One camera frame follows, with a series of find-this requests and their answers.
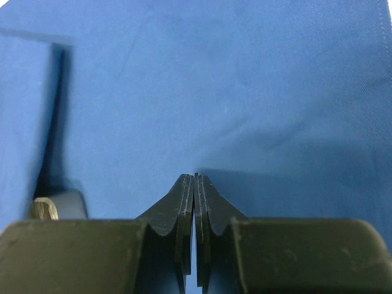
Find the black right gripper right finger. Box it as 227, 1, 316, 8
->
194, 173, 391, 293

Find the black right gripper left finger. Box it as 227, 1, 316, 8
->
1, 175, 194, 293

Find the blue surgical cloth wrap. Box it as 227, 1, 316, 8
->
1, 1, 391, 254

